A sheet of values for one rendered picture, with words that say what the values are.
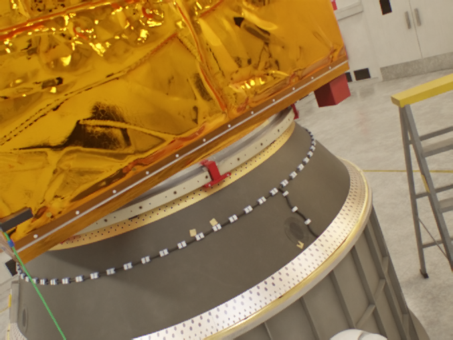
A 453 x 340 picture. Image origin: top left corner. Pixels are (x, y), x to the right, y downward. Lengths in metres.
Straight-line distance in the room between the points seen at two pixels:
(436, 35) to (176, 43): 7.90
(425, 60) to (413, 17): 0.85
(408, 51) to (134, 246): 8.41
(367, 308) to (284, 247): 0.58
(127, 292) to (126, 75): 0.88
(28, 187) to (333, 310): 1.35
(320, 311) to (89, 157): 1.16
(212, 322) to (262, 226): 0.44
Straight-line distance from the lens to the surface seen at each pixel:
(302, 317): 1.97
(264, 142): 1.99
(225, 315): 1.81
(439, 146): 2.66
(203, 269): 1.81
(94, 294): 1.98
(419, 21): 9.47
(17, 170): 1.55
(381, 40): 9.89
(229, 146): 1.90
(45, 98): 1.57
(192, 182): 1.79
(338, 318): 2.12
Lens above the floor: 2.21
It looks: 15 degrees down
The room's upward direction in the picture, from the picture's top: 22 degrees counter-clockwise
